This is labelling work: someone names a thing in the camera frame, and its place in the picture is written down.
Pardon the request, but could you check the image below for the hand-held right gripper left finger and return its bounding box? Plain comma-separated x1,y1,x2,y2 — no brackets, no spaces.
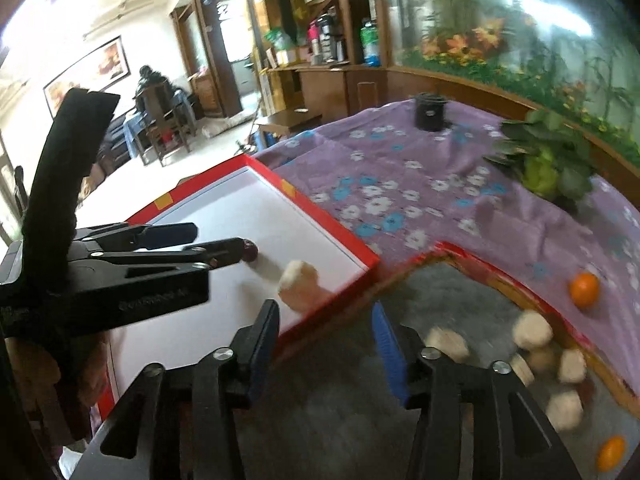
70,300,281,480

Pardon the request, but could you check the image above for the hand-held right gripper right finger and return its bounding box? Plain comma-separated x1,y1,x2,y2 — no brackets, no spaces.
372,303,583,480

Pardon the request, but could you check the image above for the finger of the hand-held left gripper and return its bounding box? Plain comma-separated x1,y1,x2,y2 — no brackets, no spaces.
75,236,247,282
75,222,199,252

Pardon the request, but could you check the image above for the red box with white inside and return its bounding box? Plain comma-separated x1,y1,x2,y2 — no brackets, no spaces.
102,154,382,411

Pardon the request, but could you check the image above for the person's left hand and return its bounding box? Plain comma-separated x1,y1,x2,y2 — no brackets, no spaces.
7,332,110,426

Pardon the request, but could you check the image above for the grey mat with red trim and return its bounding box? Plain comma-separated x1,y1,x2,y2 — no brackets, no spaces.
235,242,640,480

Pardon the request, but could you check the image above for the table with blue cloth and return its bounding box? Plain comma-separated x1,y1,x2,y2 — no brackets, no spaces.
122,115,151,158

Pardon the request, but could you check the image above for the wooden chair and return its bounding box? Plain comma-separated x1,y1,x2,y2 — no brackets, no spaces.
135,82,193,167

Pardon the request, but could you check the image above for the small wooden table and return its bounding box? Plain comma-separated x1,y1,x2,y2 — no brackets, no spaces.
252,110,323,153

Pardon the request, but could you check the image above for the purple floral cloth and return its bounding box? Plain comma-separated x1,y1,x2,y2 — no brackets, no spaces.
255,100,640,480

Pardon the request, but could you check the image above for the wooden cabinet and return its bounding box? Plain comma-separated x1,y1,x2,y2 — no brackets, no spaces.
257,0,396,121

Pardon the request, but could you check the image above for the orange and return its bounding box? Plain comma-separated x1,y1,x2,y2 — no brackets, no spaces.
569,272,601,309
597,435,627,472

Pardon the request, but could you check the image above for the green bag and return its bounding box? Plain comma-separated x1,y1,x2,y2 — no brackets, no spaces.
264,27,296,53

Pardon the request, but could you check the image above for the black thermos jug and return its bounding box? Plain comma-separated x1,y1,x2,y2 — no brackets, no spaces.
315,14,339,63

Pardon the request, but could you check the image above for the green leafy plant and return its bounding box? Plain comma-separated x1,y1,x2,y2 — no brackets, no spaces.
485,110,596,211

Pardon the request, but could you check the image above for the black cup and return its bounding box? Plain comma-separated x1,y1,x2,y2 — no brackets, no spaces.
415,92,447,132

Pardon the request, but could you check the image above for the green plastic bottle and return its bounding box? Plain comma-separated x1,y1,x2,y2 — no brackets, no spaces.
361,19,383,67

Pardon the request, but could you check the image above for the framed wall picture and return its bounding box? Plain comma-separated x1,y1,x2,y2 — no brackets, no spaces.
42,35,130,120

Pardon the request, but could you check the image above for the wooden door frame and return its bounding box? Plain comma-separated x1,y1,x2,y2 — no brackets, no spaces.
170,0,246,121

